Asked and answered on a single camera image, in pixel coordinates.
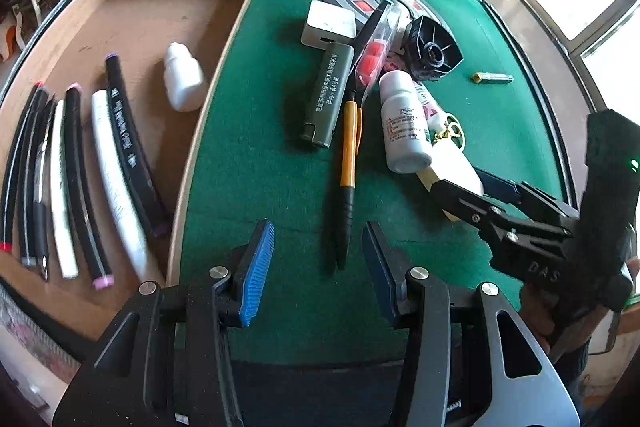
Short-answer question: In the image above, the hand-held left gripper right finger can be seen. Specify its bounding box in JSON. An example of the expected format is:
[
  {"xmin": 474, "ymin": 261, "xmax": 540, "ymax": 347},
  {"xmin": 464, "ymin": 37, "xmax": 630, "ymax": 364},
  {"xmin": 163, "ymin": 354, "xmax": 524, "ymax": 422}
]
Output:
[{"xmin": 361, "ymin": 221, "xmax": 581, "ymax": 427}]

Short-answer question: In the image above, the person's right hand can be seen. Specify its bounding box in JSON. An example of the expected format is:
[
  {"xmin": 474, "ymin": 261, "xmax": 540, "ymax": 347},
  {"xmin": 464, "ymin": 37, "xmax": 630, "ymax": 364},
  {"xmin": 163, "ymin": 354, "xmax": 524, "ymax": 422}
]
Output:
[{"xmin": 520, "ymin": 284, "xmax": 601, "ymax": 360}]

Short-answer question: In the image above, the thick white marker pen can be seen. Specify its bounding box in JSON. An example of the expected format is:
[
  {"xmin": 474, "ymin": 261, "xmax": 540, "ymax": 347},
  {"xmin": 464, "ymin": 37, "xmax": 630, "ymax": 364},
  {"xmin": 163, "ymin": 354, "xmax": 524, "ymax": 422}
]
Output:
[{"xmin": 91, "ymin": 89, "xmax": 151, "ymax": 278}]

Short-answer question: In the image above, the black marker with pink caps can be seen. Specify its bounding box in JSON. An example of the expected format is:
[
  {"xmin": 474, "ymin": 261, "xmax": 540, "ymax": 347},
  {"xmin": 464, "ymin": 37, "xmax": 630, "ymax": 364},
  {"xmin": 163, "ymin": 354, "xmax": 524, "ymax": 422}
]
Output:
[{"xmin": 62, "ymin": 83, "xmax": 114, "ymax": 290}]

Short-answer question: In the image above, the white charger box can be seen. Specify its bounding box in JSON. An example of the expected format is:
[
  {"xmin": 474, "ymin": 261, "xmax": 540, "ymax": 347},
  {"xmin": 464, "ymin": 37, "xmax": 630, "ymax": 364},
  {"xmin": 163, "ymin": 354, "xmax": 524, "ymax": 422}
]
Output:
[{"xmin": 300, "ymin": 0, "xmax": 358, "ymax": 52}]

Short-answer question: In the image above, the black marker with purple caps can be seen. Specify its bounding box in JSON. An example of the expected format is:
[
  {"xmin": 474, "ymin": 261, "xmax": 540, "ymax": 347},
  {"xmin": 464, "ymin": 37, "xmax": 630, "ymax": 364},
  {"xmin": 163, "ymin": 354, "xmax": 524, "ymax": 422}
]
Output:
[{"xmin": 105, "ymin": 53, "xmax": 173, "ymax": 238}]

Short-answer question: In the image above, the orange and black pen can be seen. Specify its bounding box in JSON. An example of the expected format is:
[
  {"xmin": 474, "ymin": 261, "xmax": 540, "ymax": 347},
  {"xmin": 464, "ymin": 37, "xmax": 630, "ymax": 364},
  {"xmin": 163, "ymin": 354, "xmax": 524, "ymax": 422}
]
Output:
[{"xmin": 334, "ymin": 99, "xmax": 363, "ymax": 270}]

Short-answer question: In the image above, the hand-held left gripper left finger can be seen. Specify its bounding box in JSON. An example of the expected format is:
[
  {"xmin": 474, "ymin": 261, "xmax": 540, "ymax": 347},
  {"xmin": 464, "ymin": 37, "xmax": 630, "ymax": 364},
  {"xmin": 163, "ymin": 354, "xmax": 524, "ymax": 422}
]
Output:
[{"xmin": 52, "ymin": 219, "xmax": 276, "ymax": 427}]

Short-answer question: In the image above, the black fan-like device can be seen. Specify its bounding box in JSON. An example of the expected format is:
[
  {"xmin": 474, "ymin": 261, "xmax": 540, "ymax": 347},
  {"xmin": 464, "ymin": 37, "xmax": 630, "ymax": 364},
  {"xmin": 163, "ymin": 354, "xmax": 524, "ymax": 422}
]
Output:
[{"xmin": 402, "ymin": 16, "xmax": 463, "ymax": 84}]

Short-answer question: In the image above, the white and orange plastic stool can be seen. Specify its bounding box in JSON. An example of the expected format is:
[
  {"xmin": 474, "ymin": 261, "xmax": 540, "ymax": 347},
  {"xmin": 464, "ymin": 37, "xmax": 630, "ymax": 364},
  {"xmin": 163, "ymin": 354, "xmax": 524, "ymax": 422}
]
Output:
[{"xmin": 0, "ymin": 22, "xmax": 22, "ymax": 58}]

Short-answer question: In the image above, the olive green plastic tube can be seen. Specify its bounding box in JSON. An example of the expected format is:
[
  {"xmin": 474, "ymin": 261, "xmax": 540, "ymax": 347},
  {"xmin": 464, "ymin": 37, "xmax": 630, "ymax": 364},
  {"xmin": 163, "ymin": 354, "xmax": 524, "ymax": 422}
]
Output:
[{"xmin": 300, "ymin": 42, "xmax": 356, "ymax": 150}]

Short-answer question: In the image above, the shallow cardboard box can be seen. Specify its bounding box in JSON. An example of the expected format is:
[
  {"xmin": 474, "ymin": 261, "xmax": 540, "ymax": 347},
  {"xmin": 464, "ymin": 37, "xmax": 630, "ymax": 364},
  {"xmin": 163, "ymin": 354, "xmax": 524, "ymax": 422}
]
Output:
[{"xmin": 0, "ymin": 0, "xmax": 261, "ymax": 340}]

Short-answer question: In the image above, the cream rectangular block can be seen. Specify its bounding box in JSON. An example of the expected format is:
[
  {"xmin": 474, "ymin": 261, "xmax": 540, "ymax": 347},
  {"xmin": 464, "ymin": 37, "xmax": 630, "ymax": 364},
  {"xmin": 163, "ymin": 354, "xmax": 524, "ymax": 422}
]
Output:
[{"xmin": 417, "ymin": 154, "xmax": 486, "ymax": 223}]

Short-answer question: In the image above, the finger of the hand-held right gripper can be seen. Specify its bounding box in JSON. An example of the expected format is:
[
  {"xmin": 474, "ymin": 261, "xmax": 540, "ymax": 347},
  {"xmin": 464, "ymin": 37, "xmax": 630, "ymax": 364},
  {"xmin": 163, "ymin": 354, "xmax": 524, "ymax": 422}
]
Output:
[
  {"xmin": 430, "ymin": 177, "xmax": 583, "ymax": 295},
  {"xmin": 477, "ymin": 170, "xmax": 582, "ymax": 232}
]

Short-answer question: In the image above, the thin black red-ended pen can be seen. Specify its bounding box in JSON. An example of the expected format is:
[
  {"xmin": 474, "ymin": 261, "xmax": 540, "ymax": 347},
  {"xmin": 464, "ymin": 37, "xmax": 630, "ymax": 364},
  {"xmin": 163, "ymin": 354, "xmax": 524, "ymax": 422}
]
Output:
[{"xmin": 0, "ymin": 82, "xmax": 46, "ymax": 253}]

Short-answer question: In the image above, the white medicine bottle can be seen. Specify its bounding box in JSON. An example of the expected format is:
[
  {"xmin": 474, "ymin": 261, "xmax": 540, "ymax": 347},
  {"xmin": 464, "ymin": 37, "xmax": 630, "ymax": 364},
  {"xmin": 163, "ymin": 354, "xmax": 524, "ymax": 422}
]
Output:
[{"xmin": 378, "ymin": 71, "xmax": 433, "ymax": 174}]

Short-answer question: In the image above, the gold keychain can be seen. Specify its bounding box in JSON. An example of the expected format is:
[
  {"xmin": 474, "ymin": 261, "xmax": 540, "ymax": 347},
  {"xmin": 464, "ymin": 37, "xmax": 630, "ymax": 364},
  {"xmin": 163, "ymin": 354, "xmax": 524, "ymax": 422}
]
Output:
[{"xmin": 432, "ymin": 114, "xmax": 468, "ymax": 152}]

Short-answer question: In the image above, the white bottle with pink label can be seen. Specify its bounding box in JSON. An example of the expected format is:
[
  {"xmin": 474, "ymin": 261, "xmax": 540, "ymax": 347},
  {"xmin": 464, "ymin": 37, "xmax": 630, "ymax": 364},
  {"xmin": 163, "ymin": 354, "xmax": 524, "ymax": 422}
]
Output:
[{"xmin": 415, "ymin": 82, "xmax": 444, "ymax": 132}]

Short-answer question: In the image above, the slim black pen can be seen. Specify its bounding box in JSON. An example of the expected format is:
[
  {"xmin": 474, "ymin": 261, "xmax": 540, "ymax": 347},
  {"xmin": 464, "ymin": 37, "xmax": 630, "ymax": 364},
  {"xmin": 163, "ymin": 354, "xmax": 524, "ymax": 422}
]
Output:
[{"xmin": 351, "ymin": 1, "xmax": 392, "ymax": 96}]

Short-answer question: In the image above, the small white dropper bottle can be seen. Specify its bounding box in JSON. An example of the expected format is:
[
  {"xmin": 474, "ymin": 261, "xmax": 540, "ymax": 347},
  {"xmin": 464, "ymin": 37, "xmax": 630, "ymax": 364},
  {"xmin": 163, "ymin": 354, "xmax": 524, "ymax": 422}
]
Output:
[{"xmin": 164, "ymin": 42, "xmax": 207, "ymax": 112}]

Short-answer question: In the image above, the black clear gel pen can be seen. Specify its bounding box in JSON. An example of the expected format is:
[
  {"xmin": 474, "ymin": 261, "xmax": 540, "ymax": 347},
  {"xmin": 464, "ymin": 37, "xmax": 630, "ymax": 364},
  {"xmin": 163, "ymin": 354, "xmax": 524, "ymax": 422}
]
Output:
[{"xmin": 34, "ymin": 99, "xmax": 59, "ymax": 281}]

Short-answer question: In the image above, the clear packet with red pieces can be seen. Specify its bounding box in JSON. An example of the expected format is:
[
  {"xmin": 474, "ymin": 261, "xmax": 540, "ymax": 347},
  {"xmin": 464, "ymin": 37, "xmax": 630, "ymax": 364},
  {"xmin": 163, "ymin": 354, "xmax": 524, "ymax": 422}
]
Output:
[{"xmin": 352, "ymin": 9, "xmax": 401, "ymax": 102}]

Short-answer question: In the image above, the thin white marker pen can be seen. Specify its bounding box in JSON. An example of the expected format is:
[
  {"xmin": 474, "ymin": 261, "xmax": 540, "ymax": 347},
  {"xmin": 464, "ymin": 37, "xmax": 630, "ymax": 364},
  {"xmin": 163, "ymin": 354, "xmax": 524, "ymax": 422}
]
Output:
[{"xmin": 50, "ymin": 99, "xmax": 81, "ymax": 279}]

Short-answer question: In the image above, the thin black grey-ended pen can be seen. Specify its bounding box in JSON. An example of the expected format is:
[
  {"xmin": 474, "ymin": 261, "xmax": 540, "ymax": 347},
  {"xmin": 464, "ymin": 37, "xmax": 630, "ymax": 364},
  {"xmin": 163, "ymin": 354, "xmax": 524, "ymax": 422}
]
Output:
[{"xmin": 20, "ymin": 89, "xmax": 52, "ymax": 268}]

